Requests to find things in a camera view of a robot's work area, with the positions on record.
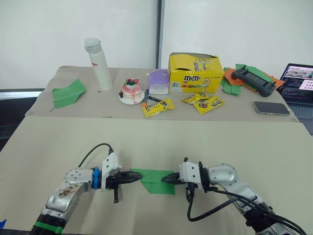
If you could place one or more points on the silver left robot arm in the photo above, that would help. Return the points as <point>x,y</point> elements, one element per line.
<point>73,176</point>

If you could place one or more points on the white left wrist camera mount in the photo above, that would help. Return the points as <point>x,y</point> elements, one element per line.
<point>110,164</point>

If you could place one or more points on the blue tape piece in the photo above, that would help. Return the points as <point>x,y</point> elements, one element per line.
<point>3,224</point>

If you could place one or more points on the beige table cloth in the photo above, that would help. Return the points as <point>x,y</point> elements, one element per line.
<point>73,137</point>
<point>73,113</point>

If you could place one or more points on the green tape band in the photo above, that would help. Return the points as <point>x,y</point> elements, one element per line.
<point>49,226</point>

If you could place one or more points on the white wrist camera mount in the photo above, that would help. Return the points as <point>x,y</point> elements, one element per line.
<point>110,164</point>
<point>190,171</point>

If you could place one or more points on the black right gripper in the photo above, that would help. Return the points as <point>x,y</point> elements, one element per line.
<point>189,193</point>

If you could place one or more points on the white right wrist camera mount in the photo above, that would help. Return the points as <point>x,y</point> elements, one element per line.
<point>190,171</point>

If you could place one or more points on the green paper sheet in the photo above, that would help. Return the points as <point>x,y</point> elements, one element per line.
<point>156,186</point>

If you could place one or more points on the tall white bottle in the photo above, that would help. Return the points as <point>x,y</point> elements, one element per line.
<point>101,71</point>

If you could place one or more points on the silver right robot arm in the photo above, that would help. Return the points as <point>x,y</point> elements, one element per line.
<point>225,175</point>

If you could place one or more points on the purple and white carton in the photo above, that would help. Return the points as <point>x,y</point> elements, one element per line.
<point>157,80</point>

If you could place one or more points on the grey smartphone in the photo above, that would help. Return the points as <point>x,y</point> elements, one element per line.
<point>271,107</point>

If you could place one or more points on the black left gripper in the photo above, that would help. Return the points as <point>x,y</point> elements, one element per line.
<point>113,182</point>

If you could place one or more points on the yellow M&M's cardboard box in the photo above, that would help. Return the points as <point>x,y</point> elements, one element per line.
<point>193,80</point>

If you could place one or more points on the black handheld controller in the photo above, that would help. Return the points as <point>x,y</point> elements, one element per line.
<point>254,82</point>

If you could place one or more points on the toy cake on white plate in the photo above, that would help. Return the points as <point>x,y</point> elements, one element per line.
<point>130,91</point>

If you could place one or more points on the yellow M&M's packet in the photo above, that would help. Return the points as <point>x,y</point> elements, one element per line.
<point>193,98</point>
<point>156,107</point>
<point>207,105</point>

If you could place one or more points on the finished green paper airplane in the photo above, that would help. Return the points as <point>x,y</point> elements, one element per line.
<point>66,96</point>

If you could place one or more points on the open laptop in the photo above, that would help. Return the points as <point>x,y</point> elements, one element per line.
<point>298,83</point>

